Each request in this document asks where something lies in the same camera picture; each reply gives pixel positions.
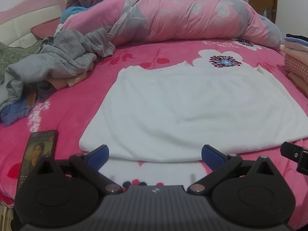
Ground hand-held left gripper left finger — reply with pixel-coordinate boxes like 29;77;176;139
36;145;123;194

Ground beige garment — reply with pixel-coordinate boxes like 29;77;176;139
47;63;94;89

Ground black folded garment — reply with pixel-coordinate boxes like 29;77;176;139
286;33;308;41

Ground smartphone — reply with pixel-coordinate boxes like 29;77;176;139
16;130;59;195

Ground pink floral quilt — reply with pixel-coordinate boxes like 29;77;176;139
58;0;284;51

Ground green patterned pillow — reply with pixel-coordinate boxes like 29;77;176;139
0;41;45;77

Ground pink checked folded garment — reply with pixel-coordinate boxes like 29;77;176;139
285;54;308;82

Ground dark plaid garment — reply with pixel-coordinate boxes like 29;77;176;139
41;36;57;46

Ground blue folded garment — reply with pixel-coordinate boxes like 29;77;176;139
284;37;308;45

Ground teal fleece blanket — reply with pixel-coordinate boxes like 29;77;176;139
60;5;88;23

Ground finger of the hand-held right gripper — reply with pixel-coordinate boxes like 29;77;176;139
280;141;308;174

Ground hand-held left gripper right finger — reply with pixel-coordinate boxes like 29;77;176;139
187;145;275;194

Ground blue jeans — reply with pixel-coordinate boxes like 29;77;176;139
0;96;36;128

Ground pink white headboard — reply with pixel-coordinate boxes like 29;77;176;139
0;0;66;49

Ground pink pillow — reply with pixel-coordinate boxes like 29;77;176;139
30;18;63;40

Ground pile of grey clothes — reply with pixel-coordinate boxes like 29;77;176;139
0;28;116;112

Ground white sweatshirt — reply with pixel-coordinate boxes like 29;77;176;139
79;62;308;162

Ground pink floral bed blanket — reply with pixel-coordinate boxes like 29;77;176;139
0;38;308;205

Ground dark grey garment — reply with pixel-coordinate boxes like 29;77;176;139
36;80;60;101

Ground peach folded garment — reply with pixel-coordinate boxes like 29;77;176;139
289;72;308;97

